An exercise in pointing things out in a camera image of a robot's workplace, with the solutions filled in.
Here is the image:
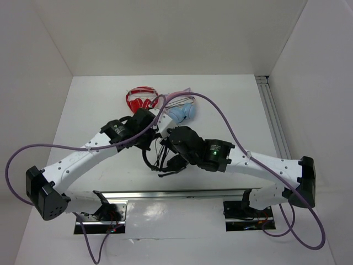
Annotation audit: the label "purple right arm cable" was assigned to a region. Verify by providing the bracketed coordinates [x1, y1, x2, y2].
[156, 92, 326, 251]

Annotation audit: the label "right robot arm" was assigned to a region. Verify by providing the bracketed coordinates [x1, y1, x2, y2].
[167, 126, 316, 216]

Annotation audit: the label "black headset cable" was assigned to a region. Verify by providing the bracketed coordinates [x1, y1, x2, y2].
[153, 136, 170, 171]

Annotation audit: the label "red headphones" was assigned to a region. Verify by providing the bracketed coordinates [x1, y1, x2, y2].
[125, 86, 159, 113]

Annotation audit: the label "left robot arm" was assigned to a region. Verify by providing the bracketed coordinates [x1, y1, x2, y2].
[26, 109, 158, 221]

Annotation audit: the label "aluminium rail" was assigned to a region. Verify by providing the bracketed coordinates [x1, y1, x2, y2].
[255, 76, 292, 159]
[101, 189, 245, 201]

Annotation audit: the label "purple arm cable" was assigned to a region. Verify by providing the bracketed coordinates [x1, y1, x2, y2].
[5, 95, 168, 206]
[156, 92, 326, 251]

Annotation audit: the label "aluminium rail at right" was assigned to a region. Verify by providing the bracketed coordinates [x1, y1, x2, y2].
[255, 76, 292, 159]

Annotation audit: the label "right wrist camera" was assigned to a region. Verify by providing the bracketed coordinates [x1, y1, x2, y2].
[153, 111, 178, 140]

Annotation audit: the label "black headset with microphone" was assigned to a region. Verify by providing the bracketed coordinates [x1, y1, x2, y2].
[142, 134, 189, 178]

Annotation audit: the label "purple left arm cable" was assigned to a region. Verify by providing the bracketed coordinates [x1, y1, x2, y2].
[5, 95, 168, 206]

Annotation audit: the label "aluminium rail at front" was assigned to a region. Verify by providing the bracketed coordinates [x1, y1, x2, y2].
[101, 189, 245, 201]

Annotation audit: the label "pink and blue cat headphones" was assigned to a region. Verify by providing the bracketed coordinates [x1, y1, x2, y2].
[164, 88, 196, 124]

